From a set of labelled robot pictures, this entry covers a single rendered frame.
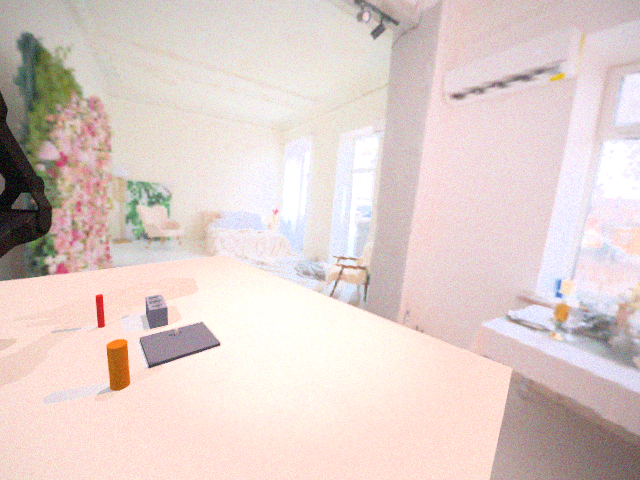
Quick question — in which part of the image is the orange cylinder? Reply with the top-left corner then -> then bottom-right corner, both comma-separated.
107,339 -> 130,391

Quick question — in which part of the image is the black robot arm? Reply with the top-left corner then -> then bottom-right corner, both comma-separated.
0,92 -> 52,258

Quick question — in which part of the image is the red peg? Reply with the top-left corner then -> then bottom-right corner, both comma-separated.
96,294 -> 105,328

